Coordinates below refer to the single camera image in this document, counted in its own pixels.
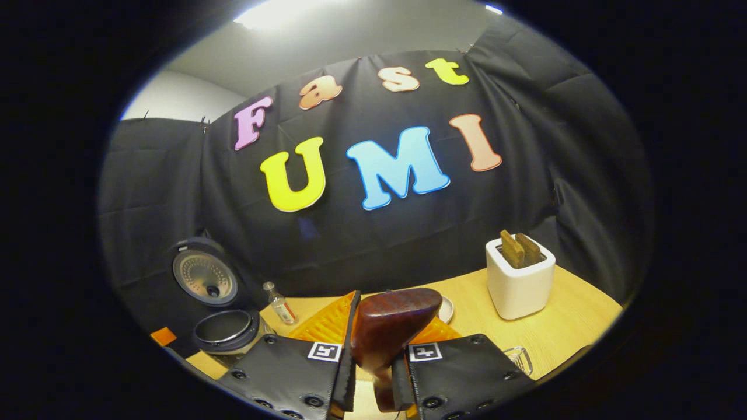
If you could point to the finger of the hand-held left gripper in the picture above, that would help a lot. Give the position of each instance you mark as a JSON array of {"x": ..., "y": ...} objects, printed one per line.
[{"x": 163, "y": 336}]

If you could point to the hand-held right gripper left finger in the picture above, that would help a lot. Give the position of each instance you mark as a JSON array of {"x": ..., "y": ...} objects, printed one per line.
[{"x": 292, "y": 373}]

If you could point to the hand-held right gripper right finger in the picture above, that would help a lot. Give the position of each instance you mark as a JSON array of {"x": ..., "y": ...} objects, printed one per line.
[{"x": 467, "y": 373}]

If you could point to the grey rice cooker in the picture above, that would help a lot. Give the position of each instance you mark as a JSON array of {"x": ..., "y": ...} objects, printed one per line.
[{"x": 227, "y": 332}]

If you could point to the brown wooden spoon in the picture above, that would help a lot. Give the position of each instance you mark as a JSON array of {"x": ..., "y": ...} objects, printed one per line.
[{"x": 388, "y": 326}]

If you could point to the small clear bottle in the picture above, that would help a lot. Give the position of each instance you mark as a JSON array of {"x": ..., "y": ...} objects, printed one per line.
[{"x": 283, "y": 309}]

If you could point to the white round plate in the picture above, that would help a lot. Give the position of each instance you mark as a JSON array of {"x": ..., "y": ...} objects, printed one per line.
[{"x": 446, "y": 309}]

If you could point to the white toaster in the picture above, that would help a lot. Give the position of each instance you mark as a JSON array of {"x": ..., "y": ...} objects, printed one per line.
[{"x": 516, "y": 291}]

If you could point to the brown toast slice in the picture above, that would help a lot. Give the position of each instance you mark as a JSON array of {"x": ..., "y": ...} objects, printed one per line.
[
  {"x": 512, "y": 249},
  {"x": 530, "y": 248}
]

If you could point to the black backdrop cloth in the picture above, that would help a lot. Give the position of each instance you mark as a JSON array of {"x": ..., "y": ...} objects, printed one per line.
[{"x": 554, "y": 146}]

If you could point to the long ceiling light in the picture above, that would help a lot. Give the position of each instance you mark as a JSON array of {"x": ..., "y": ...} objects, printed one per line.
[{"x": 286, "y": 14}]

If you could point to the small ceiling light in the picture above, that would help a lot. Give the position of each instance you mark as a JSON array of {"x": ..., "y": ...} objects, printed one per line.
[{"x": 494, "y": 9}]

